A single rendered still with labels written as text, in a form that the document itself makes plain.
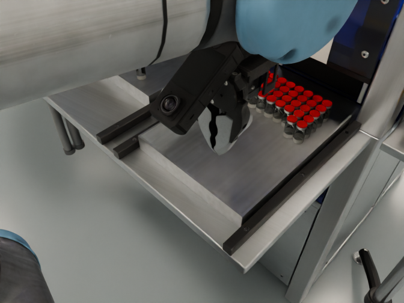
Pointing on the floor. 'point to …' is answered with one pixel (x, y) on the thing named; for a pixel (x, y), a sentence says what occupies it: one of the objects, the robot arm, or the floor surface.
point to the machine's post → (305, 263)
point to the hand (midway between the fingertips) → (214, 149)
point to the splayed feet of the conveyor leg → (362, 256)
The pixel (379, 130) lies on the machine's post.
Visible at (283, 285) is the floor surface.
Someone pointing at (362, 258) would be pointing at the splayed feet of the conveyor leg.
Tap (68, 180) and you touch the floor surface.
